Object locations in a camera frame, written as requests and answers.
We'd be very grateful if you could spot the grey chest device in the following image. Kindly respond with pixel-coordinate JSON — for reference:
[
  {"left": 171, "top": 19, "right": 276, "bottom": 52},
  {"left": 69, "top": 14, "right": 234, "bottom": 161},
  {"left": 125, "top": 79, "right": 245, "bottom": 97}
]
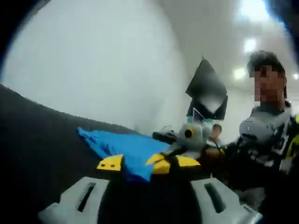
[{"left": 239, "top": 104, "right": 292, "bottom": 146}]

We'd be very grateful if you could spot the large black monitor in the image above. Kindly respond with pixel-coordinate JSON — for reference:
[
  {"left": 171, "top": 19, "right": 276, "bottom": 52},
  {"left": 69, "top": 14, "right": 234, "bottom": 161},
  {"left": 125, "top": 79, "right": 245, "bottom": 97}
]
[{"left": 185, "top": 55, "right": 229, "bottom": 115}]

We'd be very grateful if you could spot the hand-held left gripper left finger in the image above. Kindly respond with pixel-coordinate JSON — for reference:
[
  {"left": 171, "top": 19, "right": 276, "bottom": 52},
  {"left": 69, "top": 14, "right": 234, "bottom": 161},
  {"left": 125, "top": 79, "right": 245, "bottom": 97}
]
[{"left": 38, "top": 154, "right": 131, "bottom": 224}]

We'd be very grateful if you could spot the blue cloth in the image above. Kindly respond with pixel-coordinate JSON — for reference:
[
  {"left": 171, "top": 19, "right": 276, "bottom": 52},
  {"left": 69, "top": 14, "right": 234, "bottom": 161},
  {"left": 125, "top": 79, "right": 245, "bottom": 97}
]
[{"left": 76, "top": 126, "right": 171, "bottom": 183}]

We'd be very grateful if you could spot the person's head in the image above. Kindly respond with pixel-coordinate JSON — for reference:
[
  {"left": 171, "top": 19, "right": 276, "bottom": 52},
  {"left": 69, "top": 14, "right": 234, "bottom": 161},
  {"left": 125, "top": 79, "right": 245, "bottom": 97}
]
[{"left": 247, "top": 49, "right": 288, "bottom": 110}]

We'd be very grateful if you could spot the black desk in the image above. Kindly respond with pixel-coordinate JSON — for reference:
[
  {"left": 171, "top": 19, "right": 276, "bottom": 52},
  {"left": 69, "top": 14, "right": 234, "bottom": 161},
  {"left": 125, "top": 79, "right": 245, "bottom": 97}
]
[{"left": 152, "top": 130, "right": 179, "bottom": 143}]

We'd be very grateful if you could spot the ceiling light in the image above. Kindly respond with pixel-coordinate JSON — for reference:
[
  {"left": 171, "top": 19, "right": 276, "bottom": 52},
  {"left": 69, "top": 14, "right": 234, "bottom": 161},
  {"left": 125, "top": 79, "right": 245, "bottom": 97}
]
[
  {"left": 233, "top": 68, "right": 246, "bottom": 80},
  {"left": 237, "top": 0, "right": 271, "bottom": 22},
  {"left": 243, "top": 38, "right": 258, "bottom": 54}
]

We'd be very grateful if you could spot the small black monitor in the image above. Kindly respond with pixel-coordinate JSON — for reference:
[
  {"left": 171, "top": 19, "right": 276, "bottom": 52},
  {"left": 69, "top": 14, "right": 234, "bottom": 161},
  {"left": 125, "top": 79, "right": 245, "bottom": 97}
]
[{"left": 186, "top": 95, "right": 229, "bottom": 121}]

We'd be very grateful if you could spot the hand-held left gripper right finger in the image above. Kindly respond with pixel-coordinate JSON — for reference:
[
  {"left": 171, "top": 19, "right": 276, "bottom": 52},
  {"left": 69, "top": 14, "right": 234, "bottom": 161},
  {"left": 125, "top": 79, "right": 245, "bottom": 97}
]
[{"left": 149, "top": 155, "right": 262, "bottom": 224}]

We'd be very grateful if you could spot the open laptop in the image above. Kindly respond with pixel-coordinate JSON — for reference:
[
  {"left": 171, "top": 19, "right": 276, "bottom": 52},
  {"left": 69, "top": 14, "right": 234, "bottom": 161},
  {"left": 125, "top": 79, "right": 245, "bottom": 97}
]
[{"left": 192, "top": 108, "right": 204, "bottom": 124}]

